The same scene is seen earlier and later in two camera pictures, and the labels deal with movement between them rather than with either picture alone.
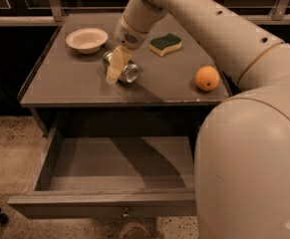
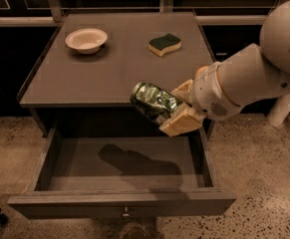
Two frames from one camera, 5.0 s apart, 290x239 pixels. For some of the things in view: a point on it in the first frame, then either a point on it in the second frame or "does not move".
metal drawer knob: (126, 214) does not move
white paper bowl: (87, 40) does not move
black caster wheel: (2, 217) does not move
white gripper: (129, 34) -> (208, 93)
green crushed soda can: (130, 72) -> (151, 103)
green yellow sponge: (165, 44) does not move
